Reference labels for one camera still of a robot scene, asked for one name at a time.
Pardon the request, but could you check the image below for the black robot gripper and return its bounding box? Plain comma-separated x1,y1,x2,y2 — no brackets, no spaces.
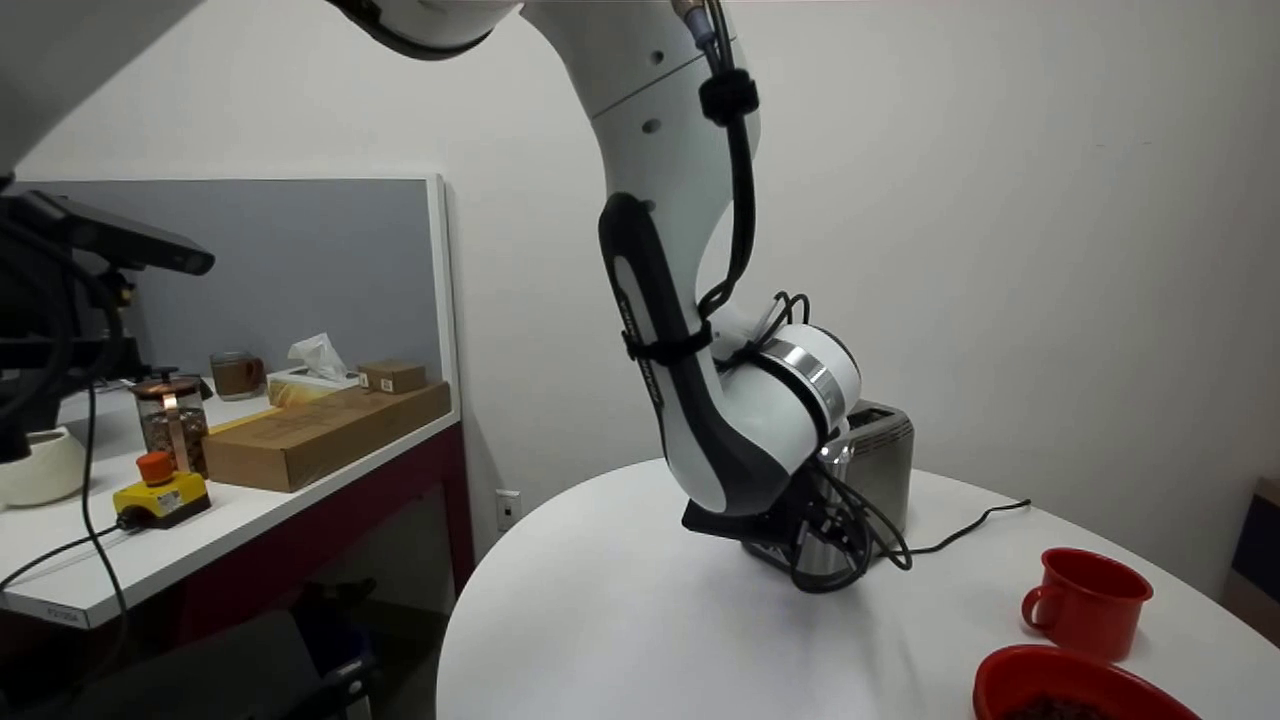
745,456,887,596

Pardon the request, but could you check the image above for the silver two-slot toaster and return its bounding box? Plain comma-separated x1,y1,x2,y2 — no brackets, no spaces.
834,402,918,573

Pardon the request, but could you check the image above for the red mug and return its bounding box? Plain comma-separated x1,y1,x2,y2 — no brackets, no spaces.
1020,544,1158,668

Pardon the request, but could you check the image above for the red bowl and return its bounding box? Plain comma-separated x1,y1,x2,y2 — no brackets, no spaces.
969,645,1201,720

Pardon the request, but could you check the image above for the small brown box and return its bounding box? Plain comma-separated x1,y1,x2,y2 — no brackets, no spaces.
355,356,431,402

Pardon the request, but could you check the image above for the dark cabinet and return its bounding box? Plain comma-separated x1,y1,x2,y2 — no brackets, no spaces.
1220,476,1280,654

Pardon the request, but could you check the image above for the black chair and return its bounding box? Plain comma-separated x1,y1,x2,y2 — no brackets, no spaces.
285,581,397,720

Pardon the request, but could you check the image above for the flat cardboard box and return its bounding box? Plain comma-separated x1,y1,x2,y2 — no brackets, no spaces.
201,379,454,496

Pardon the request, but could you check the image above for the tissue box with white tissue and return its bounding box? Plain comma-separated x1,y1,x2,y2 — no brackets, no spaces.
263,330,370,412

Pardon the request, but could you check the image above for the brown cup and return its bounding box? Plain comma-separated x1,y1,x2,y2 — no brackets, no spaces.
206,347,269,402

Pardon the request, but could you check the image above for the white side table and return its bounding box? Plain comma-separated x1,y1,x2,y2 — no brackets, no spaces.
0,394,481,720

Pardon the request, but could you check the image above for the yellow emergency stop button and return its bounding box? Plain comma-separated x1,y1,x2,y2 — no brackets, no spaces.
106,450,215,531

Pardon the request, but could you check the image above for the white round bowl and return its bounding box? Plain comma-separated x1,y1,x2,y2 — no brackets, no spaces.
0,426,90,512

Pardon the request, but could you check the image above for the black toaster power cable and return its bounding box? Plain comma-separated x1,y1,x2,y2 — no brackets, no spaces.
905,496,1036,559

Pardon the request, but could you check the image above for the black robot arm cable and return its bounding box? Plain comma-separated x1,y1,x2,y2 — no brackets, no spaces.
618,0,918,596

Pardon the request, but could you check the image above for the grey partition board white frame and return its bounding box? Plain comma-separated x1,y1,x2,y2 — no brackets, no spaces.
0,165,468,431

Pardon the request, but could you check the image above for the glass jar with metal frame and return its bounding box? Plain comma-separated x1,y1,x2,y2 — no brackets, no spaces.
128,369,215,479

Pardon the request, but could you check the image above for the black emergency stop cable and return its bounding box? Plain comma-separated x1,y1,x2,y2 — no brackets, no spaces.
0,371,134,620

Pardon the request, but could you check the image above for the black camera bar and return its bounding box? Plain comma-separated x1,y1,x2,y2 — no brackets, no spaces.
0,185,220,280

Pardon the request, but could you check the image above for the black camera stand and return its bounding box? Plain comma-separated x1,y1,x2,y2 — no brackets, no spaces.
0,211,147,468

